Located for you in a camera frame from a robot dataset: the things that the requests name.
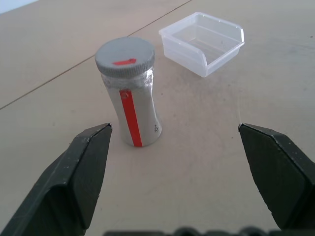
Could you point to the grey bottle with red stripe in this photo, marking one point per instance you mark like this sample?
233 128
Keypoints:
137 108

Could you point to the grey ribbed plastic jar lid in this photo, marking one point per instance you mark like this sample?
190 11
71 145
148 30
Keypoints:
125 56

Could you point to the clear plastic bin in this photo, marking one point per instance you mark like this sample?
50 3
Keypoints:
201 44

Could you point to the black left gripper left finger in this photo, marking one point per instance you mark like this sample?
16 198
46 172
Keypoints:
66 182

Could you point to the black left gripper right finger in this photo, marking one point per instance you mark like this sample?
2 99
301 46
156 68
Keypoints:
278 172

